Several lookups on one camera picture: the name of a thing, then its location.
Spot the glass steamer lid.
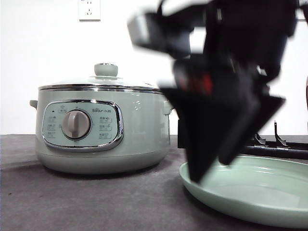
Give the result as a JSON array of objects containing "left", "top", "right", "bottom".
[{"left": 38, "top": 63, "right": 163, "bottom": 92}]

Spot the black dish rack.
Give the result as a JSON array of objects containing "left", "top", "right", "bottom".
[{"left": 178, "top": 119, "right": 308, "bottom": 160}]

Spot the left white wall socket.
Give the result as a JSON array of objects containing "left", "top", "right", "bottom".
[{"left": 77, "top": 0, "right": 101, "bottom": 22}]

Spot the green plate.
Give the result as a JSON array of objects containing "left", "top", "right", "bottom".
[{"left": 179, "top": 155, "right": 308, "bottom": 227}]

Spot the right white wall socket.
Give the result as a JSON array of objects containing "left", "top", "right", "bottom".
[{"left": 295, "top": 8, "right": 306, "bottom": 21}]

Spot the dark brown object at edge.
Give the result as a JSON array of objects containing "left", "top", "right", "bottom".
[{"left": 306, "top": 76, "right": 308, "bottom": 132}]

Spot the green electric steamer pot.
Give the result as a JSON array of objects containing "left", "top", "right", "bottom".
[{"left": 29, "top": 93, "right": 173, "bottom": 174}]

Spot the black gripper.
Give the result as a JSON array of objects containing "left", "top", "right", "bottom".
[{"left": 128, "top": 0, "right": 297, "bottom": 89}]

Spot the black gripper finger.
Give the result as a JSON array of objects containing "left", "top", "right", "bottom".
[
  {"left": 218, "top": 95, "right": 285, "bottom": 165},
  {"left": 159, "top": 73, "right": 255, "bottom": 183}
]

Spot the white wall socket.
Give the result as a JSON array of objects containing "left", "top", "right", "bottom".
[
  {"left": 77, "top": 0, "right": 101, "bottom": 22},
  {"left": 295, "top": 8, "right": 306, "bottom": 21}
]

